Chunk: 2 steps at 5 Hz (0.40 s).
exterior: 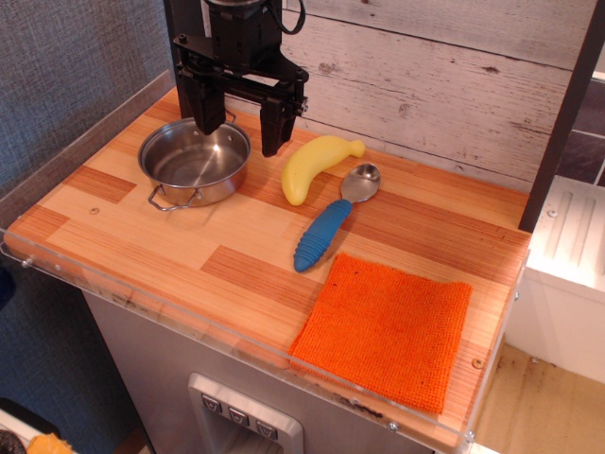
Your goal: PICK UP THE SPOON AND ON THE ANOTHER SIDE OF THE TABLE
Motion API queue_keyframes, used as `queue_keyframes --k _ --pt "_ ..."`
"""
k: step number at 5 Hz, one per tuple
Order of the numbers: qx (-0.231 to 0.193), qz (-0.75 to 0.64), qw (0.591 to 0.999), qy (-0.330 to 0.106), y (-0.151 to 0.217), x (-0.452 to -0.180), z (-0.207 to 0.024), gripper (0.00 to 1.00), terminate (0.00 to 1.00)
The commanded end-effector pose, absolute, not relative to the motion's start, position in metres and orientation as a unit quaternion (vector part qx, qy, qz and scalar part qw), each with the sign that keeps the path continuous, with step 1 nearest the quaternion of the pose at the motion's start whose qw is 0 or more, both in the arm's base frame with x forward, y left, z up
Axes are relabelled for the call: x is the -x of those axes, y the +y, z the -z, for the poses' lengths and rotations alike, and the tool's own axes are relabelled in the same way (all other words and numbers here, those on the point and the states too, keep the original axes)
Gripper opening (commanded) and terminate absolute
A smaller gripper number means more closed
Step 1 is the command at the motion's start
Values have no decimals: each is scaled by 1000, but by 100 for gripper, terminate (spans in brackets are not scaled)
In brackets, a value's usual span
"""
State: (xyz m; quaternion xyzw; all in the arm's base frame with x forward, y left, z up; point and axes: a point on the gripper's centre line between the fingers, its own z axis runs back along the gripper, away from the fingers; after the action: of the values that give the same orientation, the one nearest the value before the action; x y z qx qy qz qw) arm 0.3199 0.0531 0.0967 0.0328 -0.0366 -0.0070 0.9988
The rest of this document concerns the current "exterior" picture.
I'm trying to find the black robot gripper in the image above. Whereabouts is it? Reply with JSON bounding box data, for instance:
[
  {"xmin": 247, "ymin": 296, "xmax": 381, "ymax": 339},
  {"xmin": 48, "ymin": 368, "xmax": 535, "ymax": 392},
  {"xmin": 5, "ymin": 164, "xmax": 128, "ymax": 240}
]
[{"xmin": 176, "ymin": 1, "xmax": 309, "ymax": 157}]

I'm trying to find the blue-handled metal spoon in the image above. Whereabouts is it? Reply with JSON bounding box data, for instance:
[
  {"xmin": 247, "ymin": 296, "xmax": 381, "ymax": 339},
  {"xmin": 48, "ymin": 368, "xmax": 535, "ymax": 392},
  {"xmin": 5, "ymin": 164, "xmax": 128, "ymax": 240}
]
[{"xmin": 293, "ymin": 164, "xmax": 381, "ymax": 272}]

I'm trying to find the stainless steel pot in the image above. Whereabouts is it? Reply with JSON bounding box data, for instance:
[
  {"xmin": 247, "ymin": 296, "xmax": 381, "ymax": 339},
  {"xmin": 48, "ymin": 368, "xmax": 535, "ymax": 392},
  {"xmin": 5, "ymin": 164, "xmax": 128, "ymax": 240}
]
[{"xmin": 138, "ymin": 118, "xmax": 251, "ymax": 212}]

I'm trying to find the yellow toy banana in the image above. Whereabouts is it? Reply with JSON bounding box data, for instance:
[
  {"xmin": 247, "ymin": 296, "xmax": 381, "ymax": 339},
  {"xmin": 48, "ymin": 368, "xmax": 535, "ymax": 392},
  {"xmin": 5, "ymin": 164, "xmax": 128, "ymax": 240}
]
[{"xmin": 281, "ymin": 135, "xmax": 366, "ymax": 206}]

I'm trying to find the orange knitted cloth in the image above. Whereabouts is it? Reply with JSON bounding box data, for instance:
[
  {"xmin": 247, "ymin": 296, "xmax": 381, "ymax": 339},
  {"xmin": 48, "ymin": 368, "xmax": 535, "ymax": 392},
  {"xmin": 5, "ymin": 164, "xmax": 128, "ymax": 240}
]
[{"xmin": 288, "ymin": 253, "xmax": 473, "ymax": 414}]

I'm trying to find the grey toy fridge cabinet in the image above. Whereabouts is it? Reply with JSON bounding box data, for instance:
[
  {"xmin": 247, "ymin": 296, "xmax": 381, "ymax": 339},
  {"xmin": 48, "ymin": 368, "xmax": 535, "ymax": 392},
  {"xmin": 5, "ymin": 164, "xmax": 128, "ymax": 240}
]
[{"xmin": 84, "ymin": 292, "xmax": 430, "ymax": 453}]

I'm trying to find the silver dispenser panel with buttons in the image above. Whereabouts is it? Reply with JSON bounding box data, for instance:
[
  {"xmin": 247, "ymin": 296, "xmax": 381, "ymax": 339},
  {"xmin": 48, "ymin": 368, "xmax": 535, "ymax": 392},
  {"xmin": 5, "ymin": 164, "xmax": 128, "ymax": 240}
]
[{"xmin": 188, "ymin": 373, "xmax": 304, "ymax": 453}]

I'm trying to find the clear acrylic edge guard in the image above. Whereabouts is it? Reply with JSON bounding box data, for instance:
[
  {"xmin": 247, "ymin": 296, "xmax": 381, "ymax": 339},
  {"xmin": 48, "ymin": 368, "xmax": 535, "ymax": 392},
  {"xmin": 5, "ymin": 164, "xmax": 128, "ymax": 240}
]
[{"xmin": 2, "ymin": 229, "xmax": 528, "ymax": 453}]

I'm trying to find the yellow-orange object bottom left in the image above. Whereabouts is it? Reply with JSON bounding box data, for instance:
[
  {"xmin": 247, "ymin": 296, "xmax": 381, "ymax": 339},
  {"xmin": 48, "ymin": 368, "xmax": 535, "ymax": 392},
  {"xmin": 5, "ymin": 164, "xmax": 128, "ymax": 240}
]
[{"xmin": 26, "ymin": 434, "xmax": 74, "ymax": 454}]

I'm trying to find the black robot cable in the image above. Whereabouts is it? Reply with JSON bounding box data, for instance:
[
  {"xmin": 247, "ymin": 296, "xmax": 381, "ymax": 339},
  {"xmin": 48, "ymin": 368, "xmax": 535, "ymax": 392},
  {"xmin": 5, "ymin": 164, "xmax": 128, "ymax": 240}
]
[{"xmin": 264, "ymin": 0, "xmax": 307, "ymax": 36}]

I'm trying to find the dark vertical post right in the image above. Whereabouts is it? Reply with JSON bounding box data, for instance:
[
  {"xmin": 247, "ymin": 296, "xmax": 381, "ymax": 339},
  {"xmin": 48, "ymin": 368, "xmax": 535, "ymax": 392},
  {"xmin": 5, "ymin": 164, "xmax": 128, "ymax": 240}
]
[{"xmin": 518, "ymin": 0, "xmax": 604, "ymax": 233}]

